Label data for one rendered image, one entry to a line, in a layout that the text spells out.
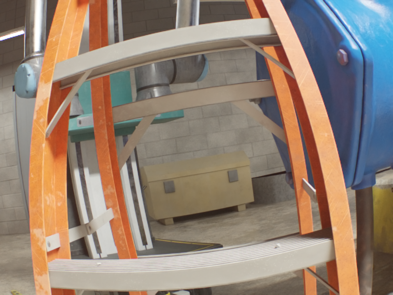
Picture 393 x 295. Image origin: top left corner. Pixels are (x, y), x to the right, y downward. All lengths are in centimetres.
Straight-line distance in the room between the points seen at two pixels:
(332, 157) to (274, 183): 525
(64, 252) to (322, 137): 39
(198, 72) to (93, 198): 74
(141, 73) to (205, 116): 422
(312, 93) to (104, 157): 47
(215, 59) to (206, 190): 193
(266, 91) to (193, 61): 121
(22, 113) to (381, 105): 561
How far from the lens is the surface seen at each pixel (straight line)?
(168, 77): 201
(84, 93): 195
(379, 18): 102
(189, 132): 609
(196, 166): 541
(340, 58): 82
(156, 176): 528
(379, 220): 228
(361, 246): 116
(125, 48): 59
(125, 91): 205
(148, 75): 196
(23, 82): 167
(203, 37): 57
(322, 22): 89
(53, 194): 64
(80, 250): 209
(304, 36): 94
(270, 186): 578
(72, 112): 172
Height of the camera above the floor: 70
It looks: 1 degrees up
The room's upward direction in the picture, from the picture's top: 9 degrees counter-clockwise
